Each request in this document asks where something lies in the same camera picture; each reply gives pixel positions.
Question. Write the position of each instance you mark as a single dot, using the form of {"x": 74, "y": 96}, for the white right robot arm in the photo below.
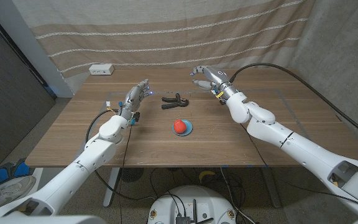
{"x": 306, "y": 152}

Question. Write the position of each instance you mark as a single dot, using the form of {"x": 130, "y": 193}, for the white sneaker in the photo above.
{"x": 14, "y": 189}

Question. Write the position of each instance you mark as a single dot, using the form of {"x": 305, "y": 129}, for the beige striped backdrop cloth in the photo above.
{"x": 166, "y": 31}

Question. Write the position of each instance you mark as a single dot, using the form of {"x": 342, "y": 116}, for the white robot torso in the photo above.
{"x": 42, "y": 221}

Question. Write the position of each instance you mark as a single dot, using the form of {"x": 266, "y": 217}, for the dark grey door panel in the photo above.
{"x": 8, "y": 102}

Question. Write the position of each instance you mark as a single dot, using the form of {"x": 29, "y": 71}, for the blue white shoes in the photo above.
{"x": 38, "y": 180}

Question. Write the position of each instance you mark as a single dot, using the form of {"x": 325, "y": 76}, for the white power strip box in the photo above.
{"x": 101, "y": 69}

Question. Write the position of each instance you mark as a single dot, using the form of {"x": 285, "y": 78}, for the round black floor fan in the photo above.
{"x": 131, "y": 174}

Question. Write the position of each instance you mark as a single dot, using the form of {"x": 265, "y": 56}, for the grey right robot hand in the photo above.
{"x": 217, "y": 79}

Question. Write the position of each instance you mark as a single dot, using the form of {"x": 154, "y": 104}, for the black hand grip exerciser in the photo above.
{"x": 174, "y": 106}

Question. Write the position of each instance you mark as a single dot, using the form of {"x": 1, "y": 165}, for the small blue plate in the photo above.
{"x": 190, "y": 127}

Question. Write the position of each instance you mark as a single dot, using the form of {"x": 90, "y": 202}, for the metal table leg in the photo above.
{"x": 112, "y": 186}
{"x": 272, "y": 189}

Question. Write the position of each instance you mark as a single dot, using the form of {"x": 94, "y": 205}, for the red stress ball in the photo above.
{"x": 179, "y": 126}

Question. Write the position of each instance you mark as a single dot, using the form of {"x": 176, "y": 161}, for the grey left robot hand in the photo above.
{"x": 132, "y": 99}

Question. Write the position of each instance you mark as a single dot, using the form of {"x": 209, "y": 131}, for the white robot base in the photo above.
{"x": 197, "y": 196}

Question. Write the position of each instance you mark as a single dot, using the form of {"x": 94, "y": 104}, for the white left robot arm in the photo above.
{"x": 98, "y": 152}

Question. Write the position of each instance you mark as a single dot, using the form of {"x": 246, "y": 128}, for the yellow curved floor object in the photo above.
{"x": 206, "y": 174}

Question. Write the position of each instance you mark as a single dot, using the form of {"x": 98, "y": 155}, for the blue black padded item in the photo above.
{"x": 22, "y": 169}
{"x": 0, "y": 175}

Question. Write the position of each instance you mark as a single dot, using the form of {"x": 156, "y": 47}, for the white door frame post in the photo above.
{"x": 36, "y": 53}

